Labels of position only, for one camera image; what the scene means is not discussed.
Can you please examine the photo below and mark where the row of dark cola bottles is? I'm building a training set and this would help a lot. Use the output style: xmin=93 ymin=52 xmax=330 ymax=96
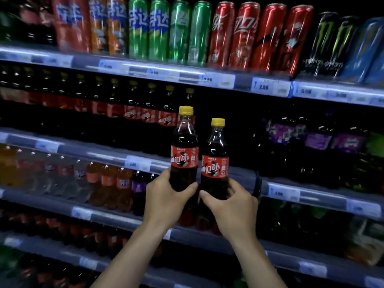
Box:
xmin=0 ymin=65 xmax=197 ymax=158

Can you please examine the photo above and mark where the yellow cap cola bottle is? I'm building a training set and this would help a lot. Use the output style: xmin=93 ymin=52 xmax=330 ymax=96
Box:
xmin=199 ymin=118 xmax=230 ymax=236
xmin=169 ymin=106 xmax=200 ymax=228

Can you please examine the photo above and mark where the group of dark green bottles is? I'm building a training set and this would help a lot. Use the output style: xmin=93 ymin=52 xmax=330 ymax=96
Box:
xmin=258 ymin=199 xmax=345 ymax=256

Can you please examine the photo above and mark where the person's left hand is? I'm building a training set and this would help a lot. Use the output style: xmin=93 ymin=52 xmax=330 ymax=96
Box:
xmin=143 ymin=168 xmax=199 ymax=234

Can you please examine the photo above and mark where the row of shelf price labels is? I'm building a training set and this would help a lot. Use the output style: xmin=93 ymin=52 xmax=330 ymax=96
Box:
xmin=0 ymin=132 xmax=382 ymax=219
xmin=4 ymin=236 xmax=192 ymax=288
xmin=0 ymin=51 xmax=384 ymax=107
xmin=0 ymin=189 xmax=384 ymax=288

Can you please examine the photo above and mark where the orange soda can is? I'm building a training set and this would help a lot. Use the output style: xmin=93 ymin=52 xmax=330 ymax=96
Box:
xmin=107 ymin=0 xmax=129 ymax=56
xmin=89 ymin=0 xmax=109 ymax=54

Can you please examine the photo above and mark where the group of dark drink containers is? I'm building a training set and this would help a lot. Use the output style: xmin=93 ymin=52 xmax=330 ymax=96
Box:
xmin=0 ymin=0 xmax=56 ymax=46

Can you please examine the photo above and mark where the black energy drink can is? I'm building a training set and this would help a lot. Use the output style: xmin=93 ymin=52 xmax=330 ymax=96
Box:
xmin=303 ymin=11 xmax=339 ymax=78
xmin=325 ymin=15 xmax=360 ymax=79

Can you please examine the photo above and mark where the purple label dark soda bottle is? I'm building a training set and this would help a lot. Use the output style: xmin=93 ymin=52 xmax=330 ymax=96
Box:
xmin=330 ymin=126 xmax=368 ymax=189
xmin=261 ymin=115 xmax=305 ymax=177
xmin=300 ymin=123 xmax=333 ymax=183
xmin=131 ymin=171 xmax=159 ymax=216

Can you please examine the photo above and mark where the row of orange and clear bottles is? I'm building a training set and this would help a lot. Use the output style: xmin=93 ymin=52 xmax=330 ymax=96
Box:
xmin=0 ymin=144 xmax=134 ymax=213

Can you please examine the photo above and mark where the blue energy drink can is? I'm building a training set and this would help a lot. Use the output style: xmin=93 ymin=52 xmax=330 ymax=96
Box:
xmin=340 ymin=17 xmax=384 ymax=84
xmin=364 ymin=54 xmax=384 ymax=87

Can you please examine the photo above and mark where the person's left forearm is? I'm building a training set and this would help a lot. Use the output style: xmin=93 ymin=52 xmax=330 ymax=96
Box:
xmin=90 ymin=221 xmax=170 ymax=288

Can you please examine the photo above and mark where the red-orange soda can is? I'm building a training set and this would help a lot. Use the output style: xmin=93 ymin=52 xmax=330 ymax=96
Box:
xmin=50 ymin=0 xmax=74 ymax=51
xmin=70 ymin=0 xmax=91 ymax=53

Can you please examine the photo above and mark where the red cola can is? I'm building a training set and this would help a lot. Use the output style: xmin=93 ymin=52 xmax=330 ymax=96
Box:
xmin=208 ymin=1 xmax=235 ymax=68
xmin=229 ymin=2 xmax=261 ymax=70
xmin=275 ymin=5 xmax=314 ymax=76
xmin=251 ymin=3 xmax=287 ymax=72

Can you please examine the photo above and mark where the green can with blue label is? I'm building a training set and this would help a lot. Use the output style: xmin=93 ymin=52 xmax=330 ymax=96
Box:
xmin=148 ymin=0 xmax=170 ymax=62
xmin=128 ymin=0 xmax=149 ymax=60

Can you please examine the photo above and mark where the row of red label bottles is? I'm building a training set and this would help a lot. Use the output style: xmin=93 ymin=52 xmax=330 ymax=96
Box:
xmin=0 ymin=207 xmax=132 ymax=258

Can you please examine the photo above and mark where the plain green soda can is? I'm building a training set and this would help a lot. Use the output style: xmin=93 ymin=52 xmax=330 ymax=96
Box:
xmin=169 ymin=0 xmax=191 ymax=64
xmin=188 ymin=0 xmax=212 ymax=67

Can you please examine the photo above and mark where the row of shadowed drink bottles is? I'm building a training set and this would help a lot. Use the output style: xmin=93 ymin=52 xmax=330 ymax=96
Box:
xmin=0 ymin=249 xmax=101 ymax=288

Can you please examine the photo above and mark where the group of pale drink cartons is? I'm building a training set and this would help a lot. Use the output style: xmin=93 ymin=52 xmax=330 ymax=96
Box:
xmin=343 ymin=217 xmax=384 ymax=267

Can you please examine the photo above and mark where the green soda bottle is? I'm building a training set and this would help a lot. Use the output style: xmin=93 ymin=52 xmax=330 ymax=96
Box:
xmin=364 ymin=132 xmax=384 ymax=193

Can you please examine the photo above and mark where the person's right hand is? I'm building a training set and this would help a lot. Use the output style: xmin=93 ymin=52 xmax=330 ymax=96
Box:
xmin=199 ymin=178 xmax=259 ymax=242

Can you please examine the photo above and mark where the person's right forearm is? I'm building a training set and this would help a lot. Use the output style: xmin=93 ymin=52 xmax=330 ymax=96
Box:
xmin=229 ymin=236 xmax=288 ymax=288

